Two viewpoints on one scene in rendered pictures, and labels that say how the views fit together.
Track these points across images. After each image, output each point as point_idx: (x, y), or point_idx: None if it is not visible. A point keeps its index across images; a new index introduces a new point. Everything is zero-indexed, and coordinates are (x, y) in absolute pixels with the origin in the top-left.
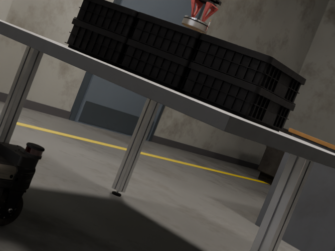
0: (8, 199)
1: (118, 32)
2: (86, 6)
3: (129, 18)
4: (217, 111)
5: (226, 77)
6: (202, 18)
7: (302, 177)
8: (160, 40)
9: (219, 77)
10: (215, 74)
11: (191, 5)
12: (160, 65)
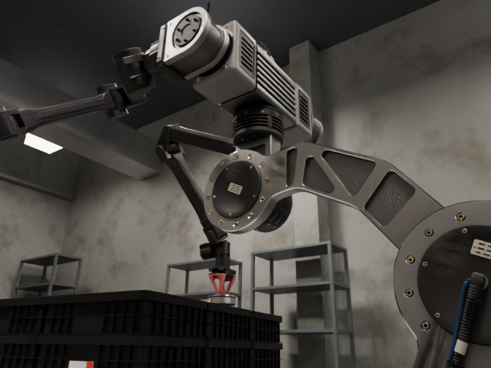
0: None
1: (194, 334)
2: (152, 309)
3: (201, 313)
4: None
5: (271, 345)
6: (227, 293)
7: None
8: (228, 328)
9: (268, 347)
10: (266, 346)
11: (222, 282)
12: (234, 357)
